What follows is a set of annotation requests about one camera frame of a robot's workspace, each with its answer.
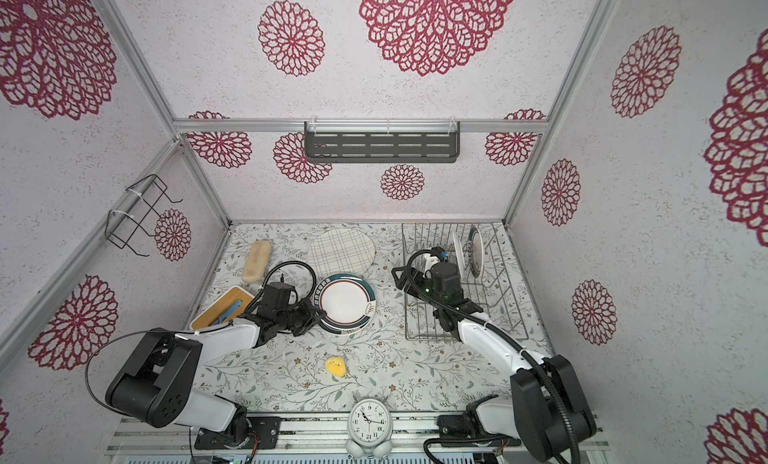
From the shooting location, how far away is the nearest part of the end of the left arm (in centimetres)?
70

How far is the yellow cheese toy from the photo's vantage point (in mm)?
838

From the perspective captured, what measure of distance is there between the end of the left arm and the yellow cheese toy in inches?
4.6

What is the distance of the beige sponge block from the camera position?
1023 mm
